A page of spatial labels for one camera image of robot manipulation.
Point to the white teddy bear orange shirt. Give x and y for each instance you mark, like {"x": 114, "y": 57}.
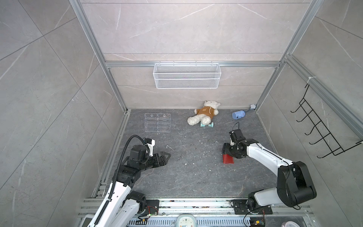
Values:
{"x": 205, "y": 114}

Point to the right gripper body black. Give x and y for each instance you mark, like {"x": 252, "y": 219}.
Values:
{"x": 231, "y": 150}

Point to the aluminium front rail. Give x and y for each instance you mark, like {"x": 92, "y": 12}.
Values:
{"x": 217, "y": 206}

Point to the black wire hook rack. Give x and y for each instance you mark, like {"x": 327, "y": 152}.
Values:
{"x": 325, "y": 135}

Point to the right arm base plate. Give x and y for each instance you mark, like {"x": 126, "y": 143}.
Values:
{"x": 245, "y": 206}

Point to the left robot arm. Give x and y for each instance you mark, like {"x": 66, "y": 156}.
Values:
{"x": 121, "y": 203}

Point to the blue cylindrical cup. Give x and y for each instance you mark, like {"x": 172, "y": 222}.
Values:
{"x": 238, "y": 115}

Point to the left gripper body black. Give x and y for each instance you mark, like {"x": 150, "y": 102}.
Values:
{"x": 151, "y": 162}

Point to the white round timer device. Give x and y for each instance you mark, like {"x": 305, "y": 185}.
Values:
{"x": 186, "y": 220}

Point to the pink white round object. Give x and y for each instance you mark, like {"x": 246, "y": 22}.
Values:
{"x": 290, "y": 224}

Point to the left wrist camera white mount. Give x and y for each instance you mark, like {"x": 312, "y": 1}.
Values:
{"x": 150, "y": 143}

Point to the clear acrylic organizer tray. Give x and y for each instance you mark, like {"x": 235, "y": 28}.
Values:
{"x": 157, "y": 122}

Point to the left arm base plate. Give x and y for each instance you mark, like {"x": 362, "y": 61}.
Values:
{"x": 151, "y": 208}

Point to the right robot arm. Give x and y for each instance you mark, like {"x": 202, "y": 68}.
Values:
{"x": 294, "y": 182}

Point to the white wire mesh basket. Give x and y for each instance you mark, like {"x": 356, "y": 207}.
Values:
{"x": 187, "y": 75}

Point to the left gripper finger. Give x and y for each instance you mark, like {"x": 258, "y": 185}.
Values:
{"x": 165, "y": 155}
{"x": 162, "y": 162}

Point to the red leather card holder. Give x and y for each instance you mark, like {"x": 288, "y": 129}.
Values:
{"x": 227, "y": 159}

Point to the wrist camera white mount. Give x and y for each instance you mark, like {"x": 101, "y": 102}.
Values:
{"x": 150, "y": 143}
{"x": 236, "y": 136}

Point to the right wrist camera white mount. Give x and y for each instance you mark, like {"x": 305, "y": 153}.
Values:
{"x": 236, "y": 136}

